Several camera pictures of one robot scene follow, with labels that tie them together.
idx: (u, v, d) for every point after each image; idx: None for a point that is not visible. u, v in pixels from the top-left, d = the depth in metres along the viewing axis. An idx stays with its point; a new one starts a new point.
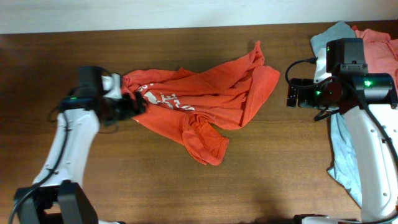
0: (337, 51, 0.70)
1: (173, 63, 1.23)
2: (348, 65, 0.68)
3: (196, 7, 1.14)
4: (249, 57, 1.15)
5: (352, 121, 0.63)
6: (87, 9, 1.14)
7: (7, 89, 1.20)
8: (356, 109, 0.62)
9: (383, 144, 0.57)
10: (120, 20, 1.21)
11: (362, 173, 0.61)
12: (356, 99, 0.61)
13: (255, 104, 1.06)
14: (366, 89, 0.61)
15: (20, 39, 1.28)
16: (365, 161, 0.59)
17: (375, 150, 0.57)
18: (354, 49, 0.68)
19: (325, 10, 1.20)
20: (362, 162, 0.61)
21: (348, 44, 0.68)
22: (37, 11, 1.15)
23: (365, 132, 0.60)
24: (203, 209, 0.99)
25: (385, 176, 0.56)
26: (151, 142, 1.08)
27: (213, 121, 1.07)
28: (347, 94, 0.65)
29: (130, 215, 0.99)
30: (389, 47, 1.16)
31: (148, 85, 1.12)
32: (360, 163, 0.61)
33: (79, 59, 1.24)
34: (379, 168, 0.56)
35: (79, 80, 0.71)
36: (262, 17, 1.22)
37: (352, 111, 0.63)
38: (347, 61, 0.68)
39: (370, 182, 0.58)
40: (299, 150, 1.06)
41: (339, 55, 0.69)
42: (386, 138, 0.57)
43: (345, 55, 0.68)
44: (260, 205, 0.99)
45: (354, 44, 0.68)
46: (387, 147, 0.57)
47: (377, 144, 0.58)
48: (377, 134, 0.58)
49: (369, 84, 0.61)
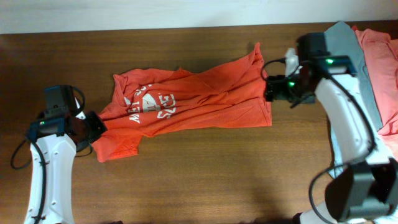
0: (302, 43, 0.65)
1: (173, 62, 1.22)
2: (314, 53, 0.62)
3: (196, 7, 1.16)
4: (248, 59, 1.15)
5: (321, 94, 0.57)
6: (87, 9, 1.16)
7: (7, 88, 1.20)
8: (323, 82, 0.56)
9: (349, 102, 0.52)
10: (120, 20, 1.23)
11: (336, 134, 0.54)
12: (323, 74, 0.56)
13: (259, 111, 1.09)
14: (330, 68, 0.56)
15: (21, 39, 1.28)
16: (336, 119, 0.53)
17: (343, 104, 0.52)
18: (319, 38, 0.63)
19: (323, 9, 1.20)
20: (334, 120, 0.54)
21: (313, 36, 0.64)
22: (38, 11, 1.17)
23: (333, 96, 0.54)
24: (203, 209, 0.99)
25: (355, 126, 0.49)
26: (151, 142, 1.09)
27: (203, 124, 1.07)
28: (316, 77, 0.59)
29: (130, 215, 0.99)
30: (389, 46, 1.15)
31: (147, 87, 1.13)
32: (333, 124, 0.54)
33: (79, 59, 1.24)
34: (349, 121, 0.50)
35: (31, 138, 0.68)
36: (262, 17, 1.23)
37: (321, 89, 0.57)
38: (314, 50, 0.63)
39: (342, 138, 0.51)
40: (299, 150, 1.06)
41: (305, 43, 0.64)
42: (351, 97, 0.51)
43: (311, 43, 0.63)
44: (260, 205, 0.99)
45: (317, 36, 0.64)
46: (353, 104, 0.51)
47: (342, 102, 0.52)
48: (342, 95, 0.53)
49: (331, 62, 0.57)
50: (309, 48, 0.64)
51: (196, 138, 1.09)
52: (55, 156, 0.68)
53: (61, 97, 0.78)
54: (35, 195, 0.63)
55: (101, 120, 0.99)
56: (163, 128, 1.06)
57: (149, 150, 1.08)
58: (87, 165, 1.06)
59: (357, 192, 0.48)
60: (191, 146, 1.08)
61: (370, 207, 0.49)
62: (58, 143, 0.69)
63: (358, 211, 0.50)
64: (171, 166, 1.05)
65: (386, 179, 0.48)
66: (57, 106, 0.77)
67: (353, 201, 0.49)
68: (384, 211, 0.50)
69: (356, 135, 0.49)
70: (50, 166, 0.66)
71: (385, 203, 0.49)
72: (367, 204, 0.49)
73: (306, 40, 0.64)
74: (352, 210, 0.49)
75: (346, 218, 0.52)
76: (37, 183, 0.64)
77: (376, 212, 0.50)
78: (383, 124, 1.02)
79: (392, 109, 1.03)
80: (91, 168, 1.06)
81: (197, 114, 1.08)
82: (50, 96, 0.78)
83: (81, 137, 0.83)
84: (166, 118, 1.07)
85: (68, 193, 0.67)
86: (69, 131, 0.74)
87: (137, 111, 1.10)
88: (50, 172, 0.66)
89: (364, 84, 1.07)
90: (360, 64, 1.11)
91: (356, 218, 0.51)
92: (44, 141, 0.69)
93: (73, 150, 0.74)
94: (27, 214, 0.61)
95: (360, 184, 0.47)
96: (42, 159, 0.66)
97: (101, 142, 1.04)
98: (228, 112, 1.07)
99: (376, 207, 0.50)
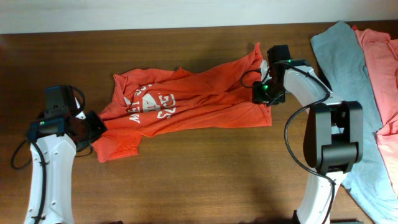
0: (270, 54, 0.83)
1: (173, 62, 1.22)
2: (280, 58, 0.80)
3: (195, 7, 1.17)
4: (248, 58, 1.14)
5: (288, 83, 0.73)
6: (87, 9, 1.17)
7: (6, 88, 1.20)
8: (286, 72, 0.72)
9: (306, 78, 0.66)
10: (120, 20, 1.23)
11: (302, 102, 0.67)
12: (287, 68, 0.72)
13: (258, 110, 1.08)
14: (290, 63, 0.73)
15: (21, 38, 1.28)
16: (300, 91, 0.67)
17: (300, 77, 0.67)
18: (283, 48, 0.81)
19: (322, 9, 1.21)
20: (298, 93, 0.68)
21: (278, 45, 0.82)
22: (39, 11, 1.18)
23: (294, 77, 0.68)
24: (203, 209, 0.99)
25: (311, 88, 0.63)
26: (151, 142, 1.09)
27: (203, 124, 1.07)
28: (281, 74, 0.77)
29: (130, 215, 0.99)
30: (388, 46, 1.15)
31: (147, 87, 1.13)
32: (299, 97, 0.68)
33: (79, 58, 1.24)
34: (306, 87, 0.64)
35: (32, 139, 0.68)
36: (261, 17, 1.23)
37: (286, 82, 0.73)
38: (280, 56, 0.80)
39: (306, 100, 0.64)
40: (299, 150, 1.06)
41: (273, 54, 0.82)
42: (306, 73, 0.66)
43: (276, 52, 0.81)
44: (260, 205, 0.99)
45: (282, 48, 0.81)
46: (309, 78, 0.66)
47: (300, 78, 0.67)
48: (300, 74, 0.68)
49: (291, 61, 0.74)
50: (277, 55, 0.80)
51: (196, 137, 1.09)
52: (55, 156, 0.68)
53: (61, 98, 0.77)
54: (34, 195, 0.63)
55: (101, 120, 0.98)
56: (164, 128, 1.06)
57: (148, 150, 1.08)
58: (88, 165, 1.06)
59: (323, 130, 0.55)
60: (191, 146, 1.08)
61: (340, 149, 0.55)
62: (60, 144, 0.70)
63: (330, 155, 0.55)
64: (171, 166, 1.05)
65: (345, 122, 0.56)
66: (57, 106, 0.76)
67: (321, 140, 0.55)
68: (352, 155, 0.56)
69: (313, 91, 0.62)
70: (50, 166, 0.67)
71: (351, 144, 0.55)
72: (336, 145, 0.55)
73: (273, 51, 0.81)
74: (324, 152, 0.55)
75: (322, 166, 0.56)
76: (37, 183, 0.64)
77: (346, 155, 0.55)
78: (382, 124, 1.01)
79: (392, 109, 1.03)
80: (91, 168, 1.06)
81: (197, 114, 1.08)
82: (50, 95, 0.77)
83: (81, 137, 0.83)
84: (166, 118, 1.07)
85: (68, 194, 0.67)
86: (68, 131, 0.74)
87: (137, 111, 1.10)
88: (50, 172, 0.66)
89: (364, 84, 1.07)
90: (360, 63, 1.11)
91: (331, 163, 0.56)
92: (45, 141, 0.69)
93: (74, 150, 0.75)
94: (27, 215, 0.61)
95: (324, 121, 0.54)
96: (43, 159, 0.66)
97: (101, 142, 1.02)
98: (229, 112, 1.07)
99: (346, 148, 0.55)
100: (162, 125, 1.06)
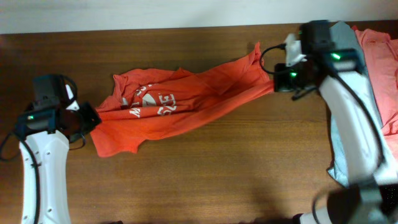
0: (309, 32, 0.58)
1: (173, 63, 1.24)
2: (319, 42, 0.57)
3: (197, 7, 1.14)
4: (248, 58, 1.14)
5: (326, 92, 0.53)
6: (87, 9, 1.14)
7: (10, 88, 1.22)
8: (328, 80, 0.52)
9: (359, 109, 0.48)
10: (120, 20, 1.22)
11: (344, 139, 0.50)
12: (329, 73, 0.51)
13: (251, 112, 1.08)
14: (334, 62, 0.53)
15: (21, 39, 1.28)
16: (346, 126, 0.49)
17: (351, 107, 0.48)
18: (325, 27, 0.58)
19: (324, 9, 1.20)
20: (339, 119, 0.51)
21: (316, 22, 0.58)
22: (37, 11, 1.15)
23: (339, 98, 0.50)
24: (203, 209, 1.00)
25: (364, 137, 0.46)
26: (151, 142, 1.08)
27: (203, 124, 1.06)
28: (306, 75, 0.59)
29: (130, 214, 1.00)
30: (389, 46, 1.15)
31: (147, 87, 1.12)
32: (341, 129, 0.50)
33: (81, 59, 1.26)
34: (357, 129, 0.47)
35: (22, 135, 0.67)
36: (262, 17, 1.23)
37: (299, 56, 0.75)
38: (318, 37, 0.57)
39: (352, 146, 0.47)
40: (299, 150, 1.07)
41: (309, 33, 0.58)
42: (360, 102, 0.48)
43: (316, 33, 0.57)
44: (261, 205, 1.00)
45: (320, 26, 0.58)
46: (360, 109, 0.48)
47: (352, 112, 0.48)
48: (350, 99, 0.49)
49: (337, 58, 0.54)
50: (308, 37, 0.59)
51: (196, 138, 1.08)
52: (46, 157, 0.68)
53: (51, 88, 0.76)
54: (28, 197, 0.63)
55: (96, 112, 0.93)
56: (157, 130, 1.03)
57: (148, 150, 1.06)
58: (87, 166, 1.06)
59: (367, 211, 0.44)
60: (191, 147, 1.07)
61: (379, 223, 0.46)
62: (50, 143, 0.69)
63: (373, 222, 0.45)
64: (171, 167, 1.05)
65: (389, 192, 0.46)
66: (47, 98, 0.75)
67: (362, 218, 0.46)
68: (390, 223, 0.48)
69: (364, 145, 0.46)
70: (42, 167, 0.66)
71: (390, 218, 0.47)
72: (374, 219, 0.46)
73: (308, 30, 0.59)
74: None
75: None
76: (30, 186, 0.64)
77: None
78: (383, 124, 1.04)
79: (392, 109, 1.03)
80: (91, 169, 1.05)
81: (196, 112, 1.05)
82: (40, 86, 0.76)
83: (73, 130, 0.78)
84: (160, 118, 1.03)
85: (63, 194, 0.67)
86: (60, 125, 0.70)
87: None
88: (43, 174, 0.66)
89: None
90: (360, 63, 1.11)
91: None
92: (34, 140, 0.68)
93: (67, 146, 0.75)
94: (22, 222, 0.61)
95: (371, 206, 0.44)
96: (34, 161, 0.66)
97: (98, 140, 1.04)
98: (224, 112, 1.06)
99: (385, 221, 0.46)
100: (160, 126, 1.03)
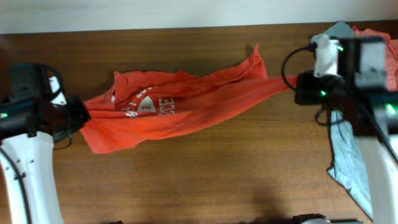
0: (354, 57, 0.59)
1: (173, 63, 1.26)
2: (369, 71, 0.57)
3: (197, 7, 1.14)
4: (248, 63, 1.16)
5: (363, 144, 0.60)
6: (87, 9, 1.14)
7: None
8: (370, 142, 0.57)
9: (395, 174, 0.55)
10: (120, 20, 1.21)
11: (374, 195, 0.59)
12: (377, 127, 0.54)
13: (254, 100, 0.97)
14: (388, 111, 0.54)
15: (20, 39, 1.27)
16: (377, 184, 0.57)
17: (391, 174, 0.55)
18: (375, 53, 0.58)
19: (324, 9, 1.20)
20: (374, 180, 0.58)
21: (369, 46, 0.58)
22: (36, 11, 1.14)
23: (380, 160, 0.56)
24: (203, 209, 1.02)
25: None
26: (148, 142, 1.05)
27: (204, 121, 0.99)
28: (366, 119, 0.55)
29: (131, 214, 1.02)
30: (389, 46, 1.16)
31: (147, 89, 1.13)
32: (373, 185, 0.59)
33: (83, 60, 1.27)
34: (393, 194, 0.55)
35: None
36: (263, 17, 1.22)
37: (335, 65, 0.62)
38: (369, 67, 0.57)
39: (383, 206, 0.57)
40: (299, 150, 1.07)
41: (358, 53, 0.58)
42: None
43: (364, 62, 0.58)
44: (260, 205, 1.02)
45: (372, 48, 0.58)
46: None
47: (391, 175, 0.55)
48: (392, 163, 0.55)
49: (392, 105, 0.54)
50: (355, 58, 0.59)
51: (196, 138, 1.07)
52: (30, 164, 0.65)
53: (30, 79, 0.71)
54: (18, 213, 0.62)
55: (84, 107, 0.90)
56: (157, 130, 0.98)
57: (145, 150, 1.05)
58: (86, 168, 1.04)
59: None
60: (191, 146, 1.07)
61: None
62: (30, 148, 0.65)
63: None
64: (171, 167, 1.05)
65: None
66: (26, 90, 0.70)
67: None
68: None
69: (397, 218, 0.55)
70: (27, 178, 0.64)
71: None
72: None
73: (359, 53, 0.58)
74: None
75: None
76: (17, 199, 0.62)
77: None
78: None
79: None
80: (91, 169, 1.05)
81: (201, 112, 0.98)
82: (18, 78, 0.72)
83: (55, 128, 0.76)
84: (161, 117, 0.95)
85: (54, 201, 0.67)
86: (38, 125, 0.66)
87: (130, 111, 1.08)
88: (28, 185, 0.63)
89: None
90: None
91: None
92: (12, 147, 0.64)
93: (51, 144, 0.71)
94: None
95: None
96: (17, 173, 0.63)
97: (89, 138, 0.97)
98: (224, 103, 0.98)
99: None
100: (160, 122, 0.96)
